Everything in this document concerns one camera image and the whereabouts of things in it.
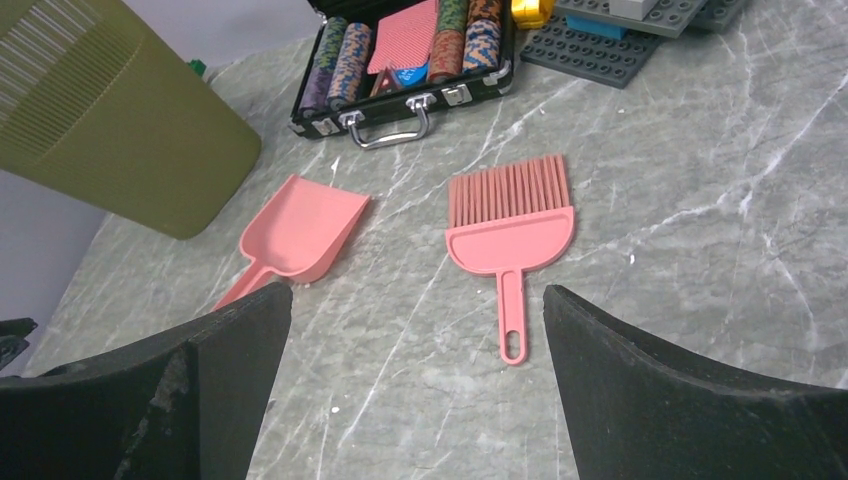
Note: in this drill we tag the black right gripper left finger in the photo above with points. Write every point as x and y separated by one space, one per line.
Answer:
185 403

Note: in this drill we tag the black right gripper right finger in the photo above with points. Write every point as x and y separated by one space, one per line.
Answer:
640 407

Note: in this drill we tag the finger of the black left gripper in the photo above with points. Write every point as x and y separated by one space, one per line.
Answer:
13 338

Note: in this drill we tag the pink plastic dustpan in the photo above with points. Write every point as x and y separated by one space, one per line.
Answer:
297 235

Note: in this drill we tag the pink hand brush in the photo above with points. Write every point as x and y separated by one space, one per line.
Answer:
504 222

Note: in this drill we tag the olive green mesh wastebasket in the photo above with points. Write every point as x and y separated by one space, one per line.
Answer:
95 105

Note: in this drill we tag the grey building block baseplate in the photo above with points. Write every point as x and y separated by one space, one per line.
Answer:
586 39

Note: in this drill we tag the black poker chip case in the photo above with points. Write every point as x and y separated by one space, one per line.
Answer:
471 61

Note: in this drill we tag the yellow tall block left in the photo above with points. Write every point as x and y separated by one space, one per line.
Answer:
531 14

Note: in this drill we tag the pink card stack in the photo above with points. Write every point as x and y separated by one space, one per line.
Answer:
404 39

